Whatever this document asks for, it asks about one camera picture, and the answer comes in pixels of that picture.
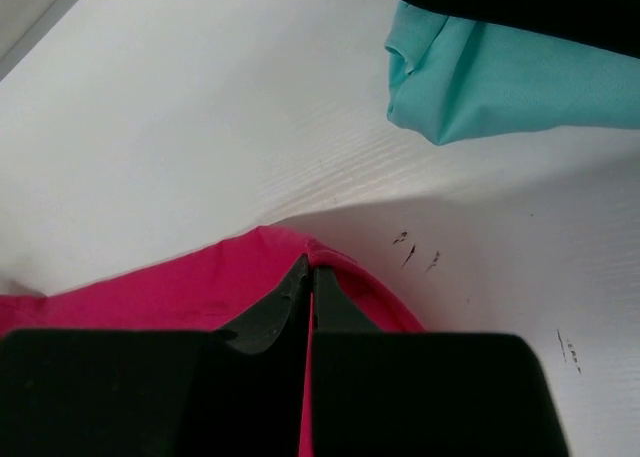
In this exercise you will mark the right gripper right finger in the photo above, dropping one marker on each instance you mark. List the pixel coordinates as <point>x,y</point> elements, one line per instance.
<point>377,393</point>

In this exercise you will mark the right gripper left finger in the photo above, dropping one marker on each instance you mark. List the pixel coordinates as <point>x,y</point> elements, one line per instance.
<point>234,391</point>

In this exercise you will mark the pink t shirt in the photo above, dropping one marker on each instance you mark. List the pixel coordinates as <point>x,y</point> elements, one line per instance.
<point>205,290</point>

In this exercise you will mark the teal folded t shirt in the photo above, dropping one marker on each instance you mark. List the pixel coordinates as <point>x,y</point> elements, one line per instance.
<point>453,79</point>

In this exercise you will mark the black folded t shirt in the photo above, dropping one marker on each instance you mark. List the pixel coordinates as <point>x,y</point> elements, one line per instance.
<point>611,25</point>

